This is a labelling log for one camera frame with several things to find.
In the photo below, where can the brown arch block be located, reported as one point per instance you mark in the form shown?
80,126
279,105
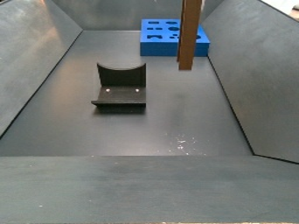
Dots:
191,13

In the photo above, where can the dark grey curved fixture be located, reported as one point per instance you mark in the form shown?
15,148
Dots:
122,86

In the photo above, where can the blue shape-sorting board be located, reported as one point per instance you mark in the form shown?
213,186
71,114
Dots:
159,37

